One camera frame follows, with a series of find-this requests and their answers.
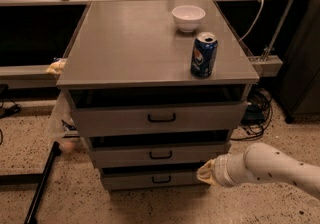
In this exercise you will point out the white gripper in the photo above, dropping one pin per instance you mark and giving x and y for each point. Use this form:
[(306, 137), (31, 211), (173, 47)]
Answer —
[(221, 170)]

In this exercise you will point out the grey drawer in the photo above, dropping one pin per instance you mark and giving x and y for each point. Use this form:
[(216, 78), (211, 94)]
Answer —
[(96, 122), (149, 180), (157, 155)]

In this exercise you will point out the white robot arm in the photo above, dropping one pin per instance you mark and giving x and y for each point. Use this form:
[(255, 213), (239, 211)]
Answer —
[(260, 163)]

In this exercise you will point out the grey drawer cabinet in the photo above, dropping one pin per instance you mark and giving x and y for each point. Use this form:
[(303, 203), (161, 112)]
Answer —
[(127, 95)]

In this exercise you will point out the blue Pepsi can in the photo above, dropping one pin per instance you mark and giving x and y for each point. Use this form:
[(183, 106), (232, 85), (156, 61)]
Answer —
[(203, 54)]

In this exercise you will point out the clear plastic bag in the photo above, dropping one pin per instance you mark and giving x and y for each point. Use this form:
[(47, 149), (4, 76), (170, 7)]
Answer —
[(61, 126)]

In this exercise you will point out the white ceramic bowl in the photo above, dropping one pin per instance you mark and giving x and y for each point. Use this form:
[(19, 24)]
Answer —
[(188, 18)]

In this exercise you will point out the black metal floor frame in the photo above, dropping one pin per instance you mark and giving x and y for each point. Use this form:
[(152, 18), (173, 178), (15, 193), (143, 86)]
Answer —
[(40, 179)]

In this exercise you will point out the grey metal rail frame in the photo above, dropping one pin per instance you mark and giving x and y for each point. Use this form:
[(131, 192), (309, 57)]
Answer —
[(92, 65)]

